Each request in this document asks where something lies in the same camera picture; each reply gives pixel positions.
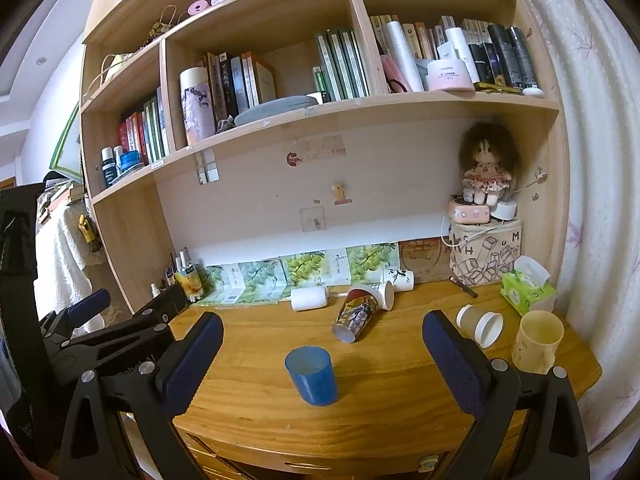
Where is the blue plastic cup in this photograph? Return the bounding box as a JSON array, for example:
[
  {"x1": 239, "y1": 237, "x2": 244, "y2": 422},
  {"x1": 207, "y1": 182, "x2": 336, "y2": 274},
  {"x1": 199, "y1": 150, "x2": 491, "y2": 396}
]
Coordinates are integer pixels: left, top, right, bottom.
[{"x1": 284, "y1": 346, "x2": 338, "y2": 406}]

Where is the white curtain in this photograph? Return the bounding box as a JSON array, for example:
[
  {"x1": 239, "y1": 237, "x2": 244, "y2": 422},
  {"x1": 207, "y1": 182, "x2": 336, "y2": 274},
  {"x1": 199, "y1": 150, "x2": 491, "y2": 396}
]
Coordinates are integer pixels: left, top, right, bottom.
[{"x1": 526, "y1": 0, "x2": 639, "y2": 452}]

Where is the letter print fabric box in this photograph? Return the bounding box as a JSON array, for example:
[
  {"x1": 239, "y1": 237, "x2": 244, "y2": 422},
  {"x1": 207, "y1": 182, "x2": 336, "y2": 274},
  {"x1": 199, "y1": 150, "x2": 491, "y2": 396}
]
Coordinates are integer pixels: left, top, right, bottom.
[{"x1": 448, "y1": 219, "x2": 523, "y2": 287}]

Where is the brown haired doll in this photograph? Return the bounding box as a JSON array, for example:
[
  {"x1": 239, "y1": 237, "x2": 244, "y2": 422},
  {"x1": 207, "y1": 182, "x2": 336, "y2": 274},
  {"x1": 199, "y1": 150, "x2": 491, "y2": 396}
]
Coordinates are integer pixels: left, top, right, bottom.
[{"x1": 458, "y1": 122, "x2": 520, "y2": 207}]

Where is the colourful printed plastic cup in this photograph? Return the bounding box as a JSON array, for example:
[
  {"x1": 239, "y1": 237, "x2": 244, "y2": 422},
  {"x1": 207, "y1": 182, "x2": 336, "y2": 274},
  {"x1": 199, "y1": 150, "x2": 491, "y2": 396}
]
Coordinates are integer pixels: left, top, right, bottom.
[{"x1": 332, "y1": 288, "x2": 380, "y2": 344}]

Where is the pink white cream jar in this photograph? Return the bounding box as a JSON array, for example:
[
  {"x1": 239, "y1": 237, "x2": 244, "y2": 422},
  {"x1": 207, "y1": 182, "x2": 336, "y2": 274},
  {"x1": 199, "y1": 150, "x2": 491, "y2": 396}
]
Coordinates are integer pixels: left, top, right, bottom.
[{"x1": 426, "y1": 58, "x2": 475, "y2": 91}]

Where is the grape print box panel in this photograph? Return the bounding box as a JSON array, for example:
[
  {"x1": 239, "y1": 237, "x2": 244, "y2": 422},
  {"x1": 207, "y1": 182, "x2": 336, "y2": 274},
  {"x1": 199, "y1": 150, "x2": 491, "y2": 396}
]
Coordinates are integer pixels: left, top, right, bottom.
[{"x1": 198, "y1": 243, "x2": 402, "y2": 307}]

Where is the green tissue pack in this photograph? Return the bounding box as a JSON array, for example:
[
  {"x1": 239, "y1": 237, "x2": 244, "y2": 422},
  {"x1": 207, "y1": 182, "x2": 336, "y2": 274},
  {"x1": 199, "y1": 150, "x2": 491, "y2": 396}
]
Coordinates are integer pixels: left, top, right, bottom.
[{"x1": 500, "y1": 256, "x2": 556, "y2": 316}]

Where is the brown cardboard panel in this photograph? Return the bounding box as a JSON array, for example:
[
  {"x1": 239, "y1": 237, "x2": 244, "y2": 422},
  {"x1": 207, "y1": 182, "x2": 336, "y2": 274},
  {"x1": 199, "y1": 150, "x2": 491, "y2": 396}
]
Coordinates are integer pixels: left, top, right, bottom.
[{"x1": 399, "y1": 237, "x2": 451, "y2": 284}]

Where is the black pen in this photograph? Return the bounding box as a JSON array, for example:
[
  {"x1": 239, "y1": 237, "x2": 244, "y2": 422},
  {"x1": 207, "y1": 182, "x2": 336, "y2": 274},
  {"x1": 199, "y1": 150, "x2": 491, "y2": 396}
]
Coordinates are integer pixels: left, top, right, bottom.
[{"x1": 449, "y1": 275, "x2": 478, "y2": 298}]

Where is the white printed paper cup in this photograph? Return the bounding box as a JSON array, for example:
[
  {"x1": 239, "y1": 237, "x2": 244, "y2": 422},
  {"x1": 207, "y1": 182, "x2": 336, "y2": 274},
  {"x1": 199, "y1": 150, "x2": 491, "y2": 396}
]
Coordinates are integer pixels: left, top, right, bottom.
[{"x1": 382, "y1": 268, "x2": 414, "y2": 292}]

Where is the cream ceramic mug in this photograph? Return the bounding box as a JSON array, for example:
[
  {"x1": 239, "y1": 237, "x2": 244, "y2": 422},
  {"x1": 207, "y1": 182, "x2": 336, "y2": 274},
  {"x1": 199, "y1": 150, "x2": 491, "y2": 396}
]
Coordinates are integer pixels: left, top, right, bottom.
[{"x1": 511, "y1": 310, "x2": 564, "y2": 375}]

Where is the wooden bookshelf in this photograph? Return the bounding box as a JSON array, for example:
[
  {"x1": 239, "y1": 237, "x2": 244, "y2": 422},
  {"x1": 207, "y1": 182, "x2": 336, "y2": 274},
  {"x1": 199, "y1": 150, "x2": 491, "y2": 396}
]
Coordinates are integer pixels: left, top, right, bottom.
[{"x1": 80, "y1": 0, "x2": 568, "y2": 310}]

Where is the pink small device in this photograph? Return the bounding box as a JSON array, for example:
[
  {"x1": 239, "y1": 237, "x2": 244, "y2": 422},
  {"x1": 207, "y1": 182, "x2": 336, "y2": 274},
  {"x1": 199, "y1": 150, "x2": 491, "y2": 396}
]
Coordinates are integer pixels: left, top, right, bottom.
[{"x1": 447, "y1": 198, "x2": 490, "y2": 224}]

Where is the floral white thermos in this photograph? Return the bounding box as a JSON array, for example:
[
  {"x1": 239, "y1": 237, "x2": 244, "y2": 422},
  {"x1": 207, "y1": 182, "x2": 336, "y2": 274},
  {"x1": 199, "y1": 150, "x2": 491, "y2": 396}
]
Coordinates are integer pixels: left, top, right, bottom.
[{"x1": 180, "y1": 66, "x2": 216, "y2": 145}]

